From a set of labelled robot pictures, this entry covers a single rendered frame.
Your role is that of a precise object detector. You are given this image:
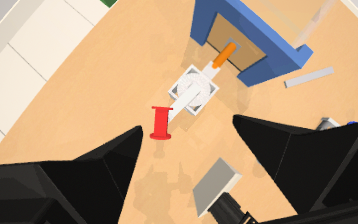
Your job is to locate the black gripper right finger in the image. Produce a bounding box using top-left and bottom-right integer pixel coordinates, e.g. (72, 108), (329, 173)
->
(232, 114), (358, 214)

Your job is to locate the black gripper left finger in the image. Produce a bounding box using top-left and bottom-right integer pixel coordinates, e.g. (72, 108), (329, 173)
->
(0, 125), (143, 224)

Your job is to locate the grey flat bar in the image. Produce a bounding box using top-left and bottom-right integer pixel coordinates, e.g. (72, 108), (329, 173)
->
(284, 66), (334, 88)

